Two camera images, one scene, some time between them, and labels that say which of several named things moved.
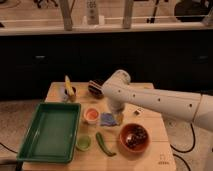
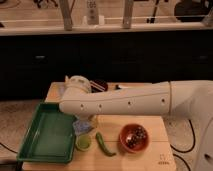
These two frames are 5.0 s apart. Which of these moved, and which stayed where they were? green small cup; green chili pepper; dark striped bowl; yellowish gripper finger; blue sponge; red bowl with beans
Moved: yellowish gripper finger; blue sponge
Stayed: red bowl with beans; dark striped bowl; green chili pepper; green small cup
